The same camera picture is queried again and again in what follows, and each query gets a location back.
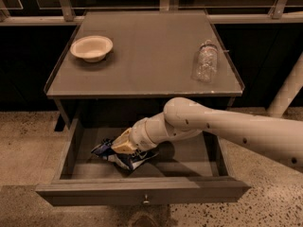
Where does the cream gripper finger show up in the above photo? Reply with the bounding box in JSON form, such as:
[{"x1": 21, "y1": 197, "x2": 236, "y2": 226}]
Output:
[{"x1": 112, "y1": 128, "x2": 138, "y2": 154}]

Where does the blue chip bag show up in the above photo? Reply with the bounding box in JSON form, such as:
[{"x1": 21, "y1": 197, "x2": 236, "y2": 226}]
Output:
[{"x1": 91, "y1": 138, "x2": 159, "y2": 171}]

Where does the metal railing frame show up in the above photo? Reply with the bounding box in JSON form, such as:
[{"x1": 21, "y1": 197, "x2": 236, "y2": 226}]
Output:
[{"x1": 0, "y1": 0, "x2": 303, "y2": 26}]

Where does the grey cabinet counter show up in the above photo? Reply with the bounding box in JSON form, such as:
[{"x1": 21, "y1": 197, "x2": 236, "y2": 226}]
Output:
[{"x1": 45, "y1": 10, "x2": 244, "y2": 125}]

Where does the open grey top drawer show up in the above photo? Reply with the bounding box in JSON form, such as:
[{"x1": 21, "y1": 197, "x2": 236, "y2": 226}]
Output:
[{"x1": 36, "y1": 118, "x2": 249, "y2": 206}]

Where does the clear plastic water bottle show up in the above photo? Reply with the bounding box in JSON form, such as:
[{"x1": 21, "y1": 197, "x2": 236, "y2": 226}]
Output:
[{"x1": 192, "y1": 40, "x2": 218, "y2": 83}]

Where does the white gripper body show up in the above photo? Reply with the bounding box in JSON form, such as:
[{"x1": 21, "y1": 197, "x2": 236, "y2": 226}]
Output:
[{"x1": 129, "y1": 117, "x2": 157, "y2": 151}]

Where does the white paper bowl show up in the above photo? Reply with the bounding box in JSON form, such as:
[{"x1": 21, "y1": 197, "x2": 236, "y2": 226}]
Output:
[{"x1": 70, "y1": 36, "x2": 114, "y2": 62}]

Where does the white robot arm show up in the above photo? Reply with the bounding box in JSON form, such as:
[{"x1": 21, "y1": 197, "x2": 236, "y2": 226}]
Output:
[{"x1": 112, "y1": 60, "x2": 303, "y2": 169}]

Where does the metal drawer knob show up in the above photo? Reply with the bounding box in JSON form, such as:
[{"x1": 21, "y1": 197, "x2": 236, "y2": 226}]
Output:
[{"x1": 142, "y1": 194, "x2": 151, "y2": 205}]

